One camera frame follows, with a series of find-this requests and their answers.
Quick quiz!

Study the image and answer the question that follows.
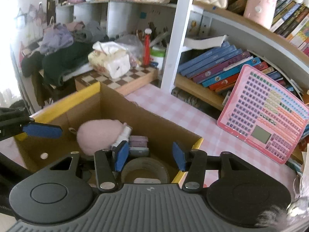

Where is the floral tissue pack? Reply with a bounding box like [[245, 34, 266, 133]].
[[87, 41, 131, 79]]

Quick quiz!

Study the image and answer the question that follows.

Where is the red bottle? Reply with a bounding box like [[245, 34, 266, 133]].
[[142, 28, 152, 66]]

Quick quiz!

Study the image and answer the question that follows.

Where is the curved corner shelf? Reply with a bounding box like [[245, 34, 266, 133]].
[[55, 0, 178, 39]]

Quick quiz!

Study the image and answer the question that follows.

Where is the green and white jar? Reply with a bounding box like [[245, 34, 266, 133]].
[[150, 45, 166, 66]]

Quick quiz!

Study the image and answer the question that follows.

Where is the pink checked tablecloth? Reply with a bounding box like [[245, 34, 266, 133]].
[[0, 83, 305, 191]]

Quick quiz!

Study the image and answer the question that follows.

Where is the pink case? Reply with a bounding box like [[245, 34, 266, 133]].
[[243, 0, 280, 29]]

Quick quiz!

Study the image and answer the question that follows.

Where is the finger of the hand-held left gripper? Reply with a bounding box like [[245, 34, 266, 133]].
[[0, 107, 64, 141], [0, 152, 33, 180]]

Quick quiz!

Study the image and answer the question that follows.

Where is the pink plush toy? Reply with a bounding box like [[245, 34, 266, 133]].
[[69, 119, 127, 155]]

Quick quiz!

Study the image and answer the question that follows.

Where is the tape roll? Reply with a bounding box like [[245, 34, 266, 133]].
[[121, 158, 170, 184]]

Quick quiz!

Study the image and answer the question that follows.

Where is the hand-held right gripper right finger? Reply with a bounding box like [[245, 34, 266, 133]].
[[171, 142, 254, 192]]

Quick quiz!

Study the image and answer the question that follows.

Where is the pink learning tablet toy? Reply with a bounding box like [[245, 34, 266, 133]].
[[216, 64, 309, 165]]

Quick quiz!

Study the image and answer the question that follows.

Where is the row of shelf books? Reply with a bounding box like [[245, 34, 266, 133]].
[[269, 0, 309, 56]]

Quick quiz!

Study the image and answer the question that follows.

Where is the white bookshelf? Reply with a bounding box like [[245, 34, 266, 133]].
[[160, 0, 309, 112]]

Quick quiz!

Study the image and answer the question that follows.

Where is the small purple case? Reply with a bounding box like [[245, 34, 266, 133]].
[[129, 135, 150, 158]]

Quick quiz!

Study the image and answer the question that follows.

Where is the brown checkered board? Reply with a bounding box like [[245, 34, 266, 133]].
[[75, 66, 159, 96]]

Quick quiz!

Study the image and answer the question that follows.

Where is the clear plastic bag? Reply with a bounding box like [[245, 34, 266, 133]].
[[115, 34, 143, 63]]

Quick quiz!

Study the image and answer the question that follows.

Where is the pile of clothes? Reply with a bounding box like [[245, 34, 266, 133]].
[[20, 20, 109, 87]]

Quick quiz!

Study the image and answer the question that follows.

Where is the bundle of pens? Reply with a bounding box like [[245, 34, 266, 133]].
[[135, 22, 169, 47]]

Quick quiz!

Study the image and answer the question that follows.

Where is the white paperback book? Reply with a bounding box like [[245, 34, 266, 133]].
[[185, 34, 228, 50]]

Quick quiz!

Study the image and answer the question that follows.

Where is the row of colourful books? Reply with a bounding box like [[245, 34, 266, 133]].
[[177, 41, 305, 97]]

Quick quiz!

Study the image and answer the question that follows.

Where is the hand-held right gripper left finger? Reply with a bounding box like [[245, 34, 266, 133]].
[[48, 140, 129, 191]]

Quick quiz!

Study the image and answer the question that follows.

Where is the yellow cardboard box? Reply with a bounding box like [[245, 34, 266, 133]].
[[14, 82, 204, 186]]

